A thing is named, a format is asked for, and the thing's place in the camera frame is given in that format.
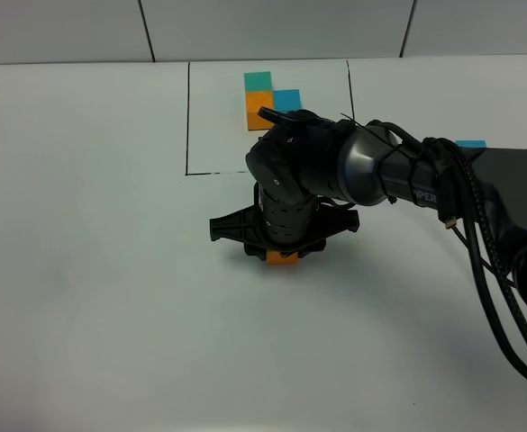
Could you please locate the blue template block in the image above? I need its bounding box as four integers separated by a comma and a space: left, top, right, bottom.
273, 89, 302, 113

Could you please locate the green template block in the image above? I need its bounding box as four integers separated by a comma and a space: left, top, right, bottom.
243, 71, 273, 93

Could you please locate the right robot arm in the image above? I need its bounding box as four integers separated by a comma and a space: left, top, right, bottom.
210, 108, 527, 305

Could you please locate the black cables right arm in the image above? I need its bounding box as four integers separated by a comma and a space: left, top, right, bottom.
366, 119, 527, 397

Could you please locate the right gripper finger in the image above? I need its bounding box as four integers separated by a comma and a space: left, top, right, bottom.
243, 245, 267, 261
298, 240, 326, 259

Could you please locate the orange template block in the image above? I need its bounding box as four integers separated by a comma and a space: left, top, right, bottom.
245, 91, 274, 131

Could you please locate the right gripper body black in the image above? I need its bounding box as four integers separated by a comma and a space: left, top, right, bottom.
209, 184, 359, 252

